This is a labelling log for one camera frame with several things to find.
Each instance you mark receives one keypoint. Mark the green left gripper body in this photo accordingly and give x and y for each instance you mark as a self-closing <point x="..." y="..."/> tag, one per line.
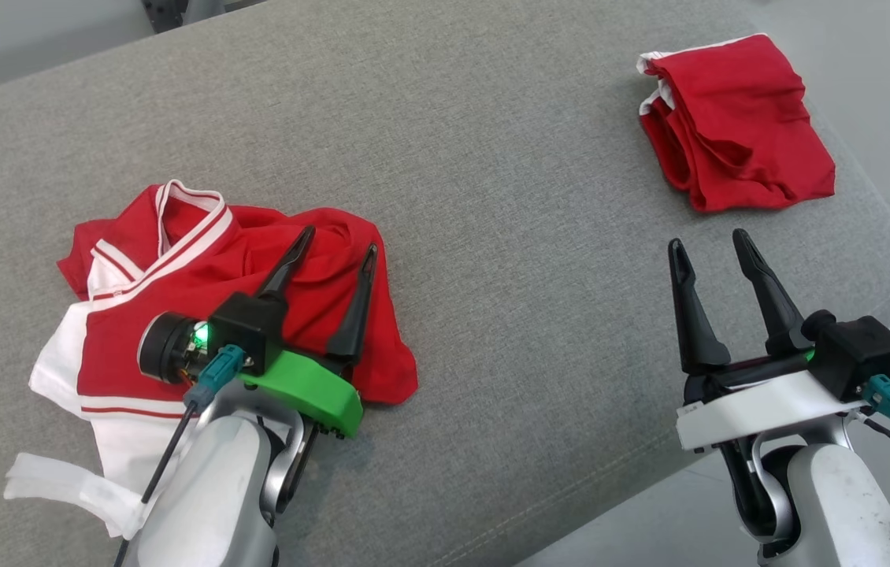
<point x="311" y="390"/>

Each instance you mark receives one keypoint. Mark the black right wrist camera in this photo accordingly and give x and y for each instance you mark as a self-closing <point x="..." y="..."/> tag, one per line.
<point x="862" y="354"/>

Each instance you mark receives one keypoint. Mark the grey metal wall post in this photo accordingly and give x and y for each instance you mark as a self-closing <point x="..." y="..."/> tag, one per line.
<point x="165" y="12"/>

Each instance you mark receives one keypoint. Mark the red and white basketball jersey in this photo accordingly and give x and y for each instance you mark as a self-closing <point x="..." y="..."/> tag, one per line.
<point x="130" y="339"/>

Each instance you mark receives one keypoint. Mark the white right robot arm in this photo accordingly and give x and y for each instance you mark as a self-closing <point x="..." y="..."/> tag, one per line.
<point x="839" y="504"/>

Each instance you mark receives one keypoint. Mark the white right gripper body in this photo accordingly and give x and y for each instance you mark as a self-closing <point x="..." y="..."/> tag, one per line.
<point x="760" y="409"/>

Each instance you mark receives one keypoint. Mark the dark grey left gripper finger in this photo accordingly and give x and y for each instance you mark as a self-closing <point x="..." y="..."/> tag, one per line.
<point x="287" y="272"/>
<point x="352" y="331"/>

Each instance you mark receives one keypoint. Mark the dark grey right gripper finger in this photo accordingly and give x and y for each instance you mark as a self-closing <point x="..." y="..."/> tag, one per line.
<point x="780" y="323"/>
<point x="697" y="339"/>

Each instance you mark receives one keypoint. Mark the red white-striped basketball shorts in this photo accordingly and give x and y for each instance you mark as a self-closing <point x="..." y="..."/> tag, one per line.
<point x="744" y="126"/>

